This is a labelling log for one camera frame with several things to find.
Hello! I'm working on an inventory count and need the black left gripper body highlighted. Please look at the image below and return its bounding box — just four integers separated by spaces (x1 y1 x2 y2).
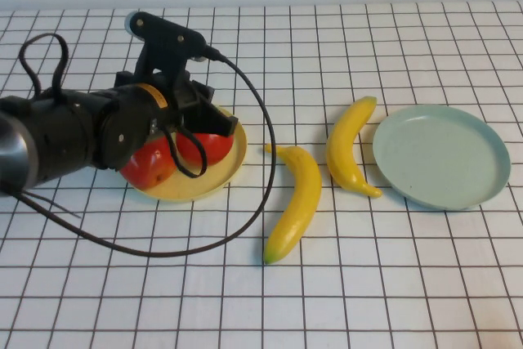
115 71 194 128

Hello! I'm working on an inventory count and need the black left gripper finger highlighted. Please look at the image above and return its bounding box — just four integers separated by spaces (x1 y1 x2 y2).
190 99 239 138
190 78 217 107

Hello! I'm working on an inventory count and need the red apple with stem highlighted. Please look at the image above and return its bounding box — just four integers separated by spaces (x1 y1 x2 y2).
174 132 236 167

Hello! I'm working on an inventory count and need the red apple without stem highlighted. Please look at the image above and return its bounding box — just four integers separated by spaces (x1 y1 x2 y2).
120 136 177 191

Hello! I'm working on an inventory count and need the long yellow banana green tip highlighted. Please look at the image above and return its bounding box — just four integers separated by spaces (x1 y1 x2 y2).
263 142 323 265

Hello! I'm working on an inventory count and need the short curved yellow banana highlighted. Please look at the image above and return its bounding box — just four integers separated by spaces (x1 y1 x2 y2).
325 96 383 199

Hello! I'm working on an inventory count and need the yellow round plate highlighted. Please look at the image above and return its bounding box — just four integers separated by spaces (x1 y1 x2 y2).
122 104 249 203

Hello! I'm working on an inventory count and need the light blue round plate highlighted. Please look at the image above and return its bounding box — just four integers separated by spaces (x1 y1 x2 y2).
372 104 512 212

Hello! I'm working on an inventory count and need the white grid-pattern tablecloth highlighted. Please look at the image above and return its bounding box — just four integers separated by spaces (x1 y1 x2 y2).
0 0 523 349

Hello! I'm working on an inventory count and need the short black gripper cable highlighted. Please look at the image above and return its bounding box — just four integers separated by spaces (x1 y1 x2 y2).
163 122 208 179

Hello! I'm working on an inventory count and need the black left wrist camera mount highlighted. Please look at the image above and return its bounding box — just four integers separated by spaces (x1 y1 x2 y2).
124 11 224 92

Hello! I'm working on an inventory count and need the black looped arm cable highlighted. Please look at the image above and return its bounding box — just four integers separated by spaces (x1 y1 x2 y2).
18 33 69 99

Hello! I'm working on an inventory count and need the long thick black camera cable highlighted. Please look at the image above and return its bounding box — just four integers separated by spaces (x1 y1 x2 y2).
0 49 275 258

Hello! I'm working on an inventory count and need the thin dark loose wire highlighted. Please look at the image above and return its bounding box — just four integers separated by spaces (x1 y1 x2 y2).
16 189 83 219

